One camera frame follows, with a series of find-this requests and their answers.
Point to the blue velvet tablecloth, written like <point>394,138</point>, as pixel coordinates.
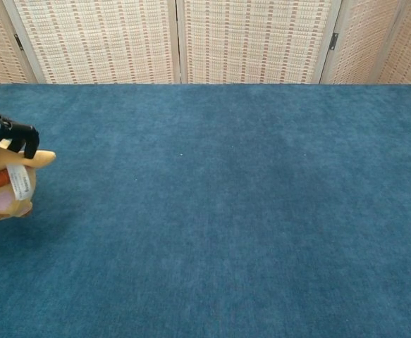
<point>205,211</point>

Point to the dark metal screen hinge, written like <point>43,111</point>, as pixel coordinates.
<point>334,41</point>
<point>18,41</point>

